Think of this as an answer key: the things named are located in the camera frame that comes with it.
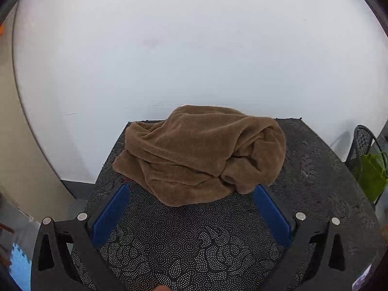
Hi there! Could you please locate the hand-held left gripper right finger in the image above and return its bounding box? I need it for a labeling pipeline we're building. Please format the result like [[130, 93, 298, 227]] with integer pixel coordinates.
[[254, 184, 354, 291]]

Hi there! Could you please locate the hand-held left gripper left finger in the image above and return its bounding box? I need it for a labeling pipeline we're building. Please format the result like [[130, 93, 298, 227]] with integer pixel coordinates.
[[31, 183, 131, 291]]

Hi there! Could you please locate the brown fleece sweater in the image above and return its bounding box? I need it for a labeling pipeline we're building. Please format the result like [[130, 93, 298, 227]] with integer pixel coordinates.
[[112, 105, 287, 207]]

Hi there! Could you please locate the dark patterned tablecloth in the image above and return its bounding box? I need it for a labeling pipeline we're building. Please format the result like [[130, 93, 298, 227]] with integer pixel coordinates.
[[70, 118, 384, 291]]

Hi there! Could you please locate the blue foam floor tile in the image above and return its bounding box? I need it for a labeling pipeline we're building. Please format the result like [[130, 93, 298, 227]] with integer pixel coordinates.
[[9, 242, 32, 291]]

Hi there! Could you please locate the green bag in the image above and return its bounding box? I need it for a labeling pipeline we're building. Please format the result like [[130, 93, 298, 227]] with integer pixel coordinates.
[[353, 153, 388, 202]]

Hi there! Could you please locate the wooden chair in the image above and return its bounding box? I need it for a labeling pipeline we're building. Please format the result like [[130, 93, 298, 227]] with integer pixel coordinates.
[[0, 223, 14, 264]]

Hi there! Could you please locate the black mesh chair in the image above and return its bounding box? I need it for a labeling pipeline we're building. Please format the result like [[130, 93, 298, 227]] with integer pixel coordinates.
[[345, 125, 388, 207]]

